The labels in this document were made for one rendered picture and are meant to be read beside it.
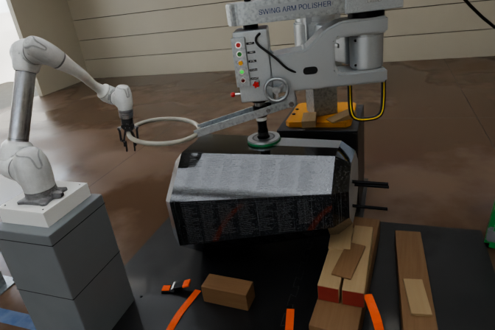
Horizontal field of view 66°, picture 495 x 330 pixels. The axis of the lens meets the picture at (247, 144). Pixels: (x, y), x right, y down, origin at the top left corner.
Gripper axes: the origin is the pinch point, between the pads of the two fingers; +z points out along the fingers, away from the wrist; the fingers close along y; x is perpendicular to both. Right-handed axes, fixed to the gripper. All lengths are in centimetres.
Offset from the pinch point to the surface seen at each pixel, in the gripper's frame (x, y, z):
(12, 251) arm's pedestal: -65, -57, 27
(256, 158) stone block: -38, 78, -2
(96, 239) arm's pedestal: -57, -17, 31
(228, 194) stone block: -46, 59, 16
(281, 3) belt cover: -29, 93, -90
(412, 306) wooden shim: -114, 145, 53
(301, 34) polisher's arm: 24, 123, -65
